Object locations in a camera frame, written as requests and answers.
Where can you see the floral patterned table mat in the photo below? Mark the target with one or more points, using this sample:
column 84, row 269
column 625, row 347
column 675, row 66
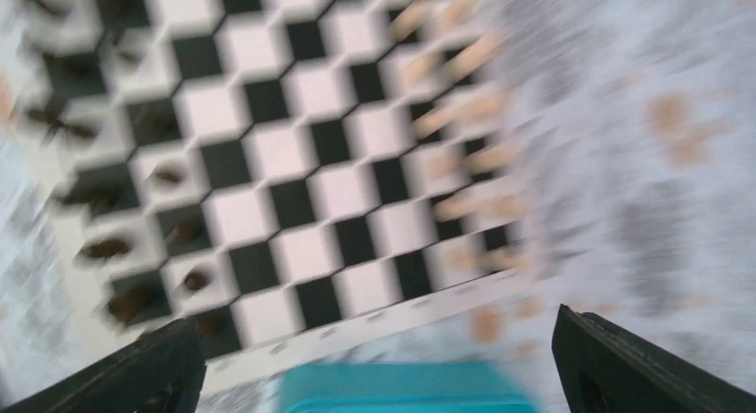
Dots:
column 636, row 123

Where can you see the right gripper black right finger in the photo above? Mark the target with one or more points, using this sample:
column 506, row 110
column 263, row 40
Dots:
column 606, row 368

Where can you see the teal plastic tray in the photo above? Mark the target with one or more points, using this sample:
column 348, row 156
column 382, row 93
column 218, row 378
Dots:
column 399, row 387

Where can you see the light wooden chess pieces row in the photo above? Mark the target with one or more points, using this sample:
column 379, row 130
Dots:
column 463, row 162

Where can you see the black and white chessboard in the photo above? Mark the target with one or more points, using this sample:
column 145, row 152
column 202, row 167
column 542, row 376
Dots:
column 241, row 162

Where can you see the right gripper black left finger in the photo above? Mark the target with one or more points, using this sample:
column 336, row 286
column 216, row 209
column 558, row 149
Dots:
column 161, row 371

